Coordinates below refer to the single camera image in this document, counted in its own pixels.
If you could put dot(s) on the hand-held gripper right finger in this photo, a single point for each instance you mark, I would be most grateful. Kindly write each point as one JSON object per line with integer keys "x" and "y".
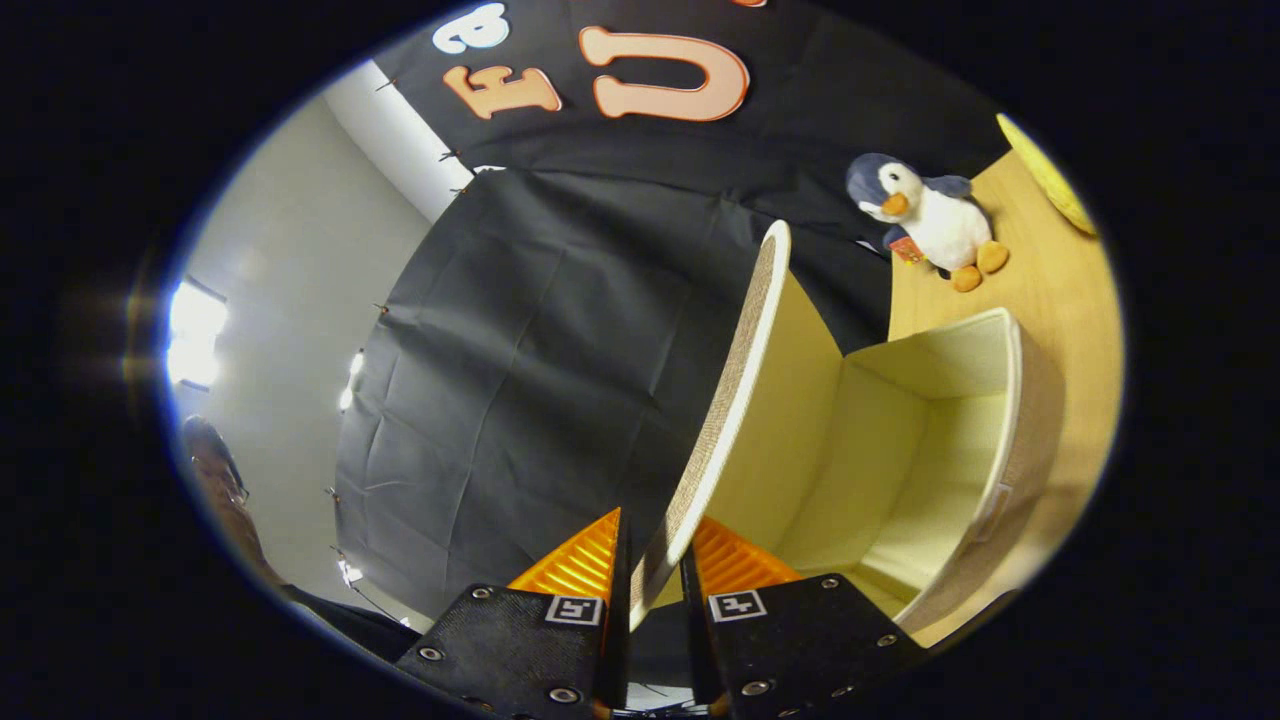
{"x": 695, "y": 640}

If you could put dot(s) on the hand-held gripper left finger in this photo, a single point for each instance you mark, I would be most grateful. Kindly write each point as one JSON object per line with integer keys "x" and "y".
{"x": 617, "y": 650}

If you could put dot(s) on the woven storage box cream lining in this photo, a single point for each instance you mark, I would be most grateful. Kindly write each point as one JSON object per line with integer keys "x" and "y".
{"x": 900, "y": 450}

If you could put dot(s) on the black backdrop cloth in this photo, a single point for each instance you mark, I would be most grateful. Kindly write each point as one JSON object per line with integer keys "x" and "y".
{"x": 520, "y": 350}

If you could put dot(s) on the person's body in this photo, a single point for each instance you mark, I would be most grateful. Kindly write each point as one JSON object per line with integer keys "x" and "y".
{"x": 225, "y": 500}

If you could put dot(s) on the penguin plush toy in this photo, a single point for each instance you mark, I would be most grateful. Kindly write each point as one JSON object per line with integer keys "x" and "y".
{"x": 935, "y": 225}

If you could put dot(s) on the ceiling light panel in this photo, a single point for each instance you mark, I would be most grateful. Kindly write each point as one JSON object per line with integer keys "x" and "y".
{"x": 195, "y": 345}

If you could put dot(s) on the row of small cloth clips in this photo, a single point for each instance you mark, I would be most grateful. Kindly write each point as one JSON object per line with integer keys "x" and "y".
{"x": 449, "y": 156}

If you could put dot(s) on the yellow bun-shaped plush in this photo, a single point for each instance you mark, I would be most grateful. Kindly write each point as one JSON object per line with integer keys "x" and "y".
{"x": 1050, "y": 175}

